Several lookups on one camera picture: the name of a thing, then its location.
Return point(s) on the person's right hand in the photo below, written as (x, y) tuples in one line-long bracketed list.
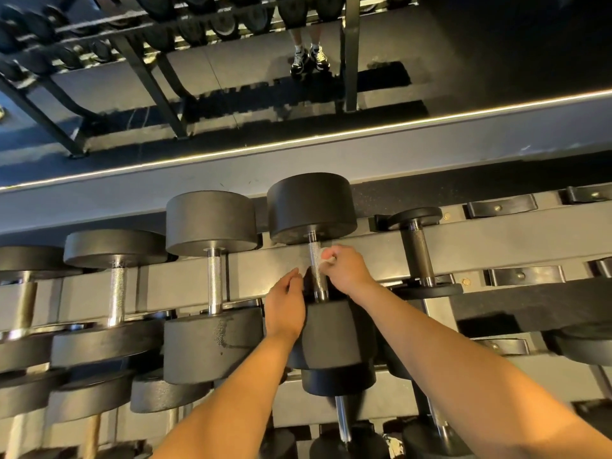
[(349, 274)]

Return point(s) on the person's left forearm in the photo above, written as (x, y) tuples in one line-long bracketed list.
[(239, 396)]

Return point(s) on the large black round dumbbell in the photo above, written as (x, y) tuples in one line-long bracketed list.
[(311, 205), (210, 222)]

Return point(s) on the person's right forearm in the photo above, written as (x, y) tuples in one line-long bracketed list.
[(454, 377)]

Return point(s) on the black dumbbell rack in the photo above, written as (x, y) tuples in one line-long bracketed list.
[(248, 272)]

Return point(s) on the person's left hand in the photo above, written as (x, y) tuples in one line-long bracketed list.
[(284, 308)]

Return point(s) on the person's left fingers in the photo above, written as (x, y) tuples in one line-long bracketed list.
[(289, 281)]

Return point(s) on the wall mirror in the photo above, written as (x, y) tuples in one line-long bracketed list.
[(478, 52)]

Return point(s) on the small black dumbbell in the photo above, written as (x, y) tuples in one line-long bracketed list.
[(420, 253)]

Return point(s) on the person's right thumb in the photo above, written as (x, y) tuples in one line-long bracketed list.
[(330, 255)]

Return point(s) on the light strip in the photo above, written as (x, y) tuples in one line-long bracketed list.
[(334, 133)]

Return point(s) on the black rack saddle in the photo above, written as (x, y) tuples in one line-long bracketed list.
[(502, 205), (590, 193), (526, 276), (504, 347), (605, 267)]

